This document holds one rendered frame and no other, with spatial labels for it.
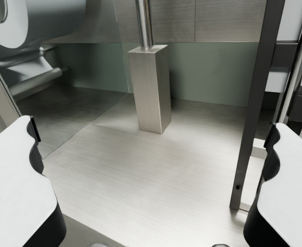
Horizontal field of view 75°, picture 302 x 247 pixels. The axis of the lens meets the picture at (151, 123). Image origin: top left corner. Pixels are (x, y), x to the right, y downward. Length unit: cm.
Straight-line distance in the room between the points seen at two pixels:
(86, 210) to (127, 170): 14
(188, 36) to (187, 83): 18
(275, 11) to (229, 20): 48
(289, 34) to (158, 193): 39
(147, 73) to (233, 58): 33
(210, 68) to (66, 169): 60
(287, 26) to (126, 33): 69
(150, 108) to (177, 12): 36
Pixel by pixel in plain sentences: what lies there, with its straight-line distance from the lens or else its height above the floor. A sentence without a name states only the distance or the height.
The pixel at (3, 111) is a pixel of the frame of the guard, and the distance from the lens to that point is 61.
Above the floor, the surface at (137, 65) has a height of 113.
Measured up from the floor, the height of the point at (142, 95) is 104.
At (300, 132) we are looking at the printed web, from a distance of 51.
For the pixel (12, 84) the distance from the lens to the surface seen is 62.
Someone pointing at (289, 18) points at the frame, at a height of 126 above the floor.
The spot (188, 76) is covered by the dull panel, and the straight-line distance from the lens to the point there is 84.
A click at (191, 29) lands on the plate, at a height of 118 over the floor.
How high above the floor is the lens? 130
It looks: 32 degrees down
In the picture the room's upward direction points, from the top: 7 degrees counter-clockwise
